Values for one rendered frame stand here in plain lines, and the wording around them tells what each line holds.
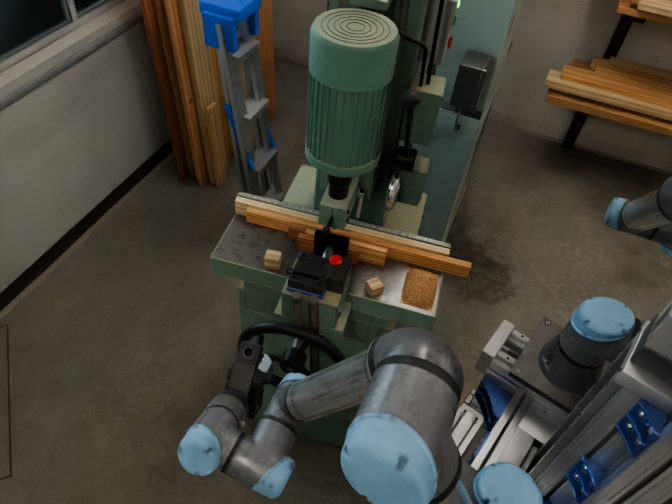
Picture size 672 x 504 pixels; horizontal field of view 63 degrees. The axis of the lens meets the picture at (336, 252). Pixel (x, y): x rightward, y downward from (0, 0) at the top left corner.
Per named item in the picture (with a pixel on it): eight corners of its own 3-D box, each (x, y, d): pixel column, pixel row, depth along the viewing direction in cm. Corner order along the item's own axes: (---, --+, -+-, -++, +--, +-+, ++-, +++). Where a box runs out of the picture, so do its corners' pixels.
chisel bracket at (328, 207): (317, 228, 143) (319, 204, 136) (332, 194, 152) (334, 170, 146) (344, 235, 142) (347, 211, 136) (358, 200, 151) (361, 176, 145)
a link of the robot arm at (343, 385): (438, 282, 75) (270, 369, 111) (415, 345, 68) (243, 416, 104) (497, 334, 77) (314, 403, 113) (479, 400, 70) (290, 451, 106)
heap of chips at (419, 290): (399, 302, 139) (400, 295, 137) (408, 267, 147) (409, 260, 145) (432, 311, 138) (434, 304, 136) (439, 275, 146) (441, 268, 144)
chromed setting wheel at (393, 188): (380, 219, 151) (386, 184, 142) (389, 190, 159) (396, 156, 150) (390, 221, 150) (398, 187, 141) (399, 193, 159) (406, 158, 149)
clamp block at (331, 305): (279, 314, 138) (279, 292, 131) (296, 275, 147) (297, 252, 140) (336, 330, 136) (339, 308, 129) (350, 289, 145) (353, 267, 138)
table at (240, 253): (195, 298, 143) (192, 283, 138) (240, 220, 163) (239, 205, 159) (425, 362, 135) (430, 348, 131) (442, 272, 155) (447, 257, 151)
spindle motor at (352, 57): (294, 168, 125) (298, 37, 103) (317, 126, 137) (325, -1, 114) (370, 186, 123) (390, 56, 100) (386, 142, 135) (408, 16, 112)
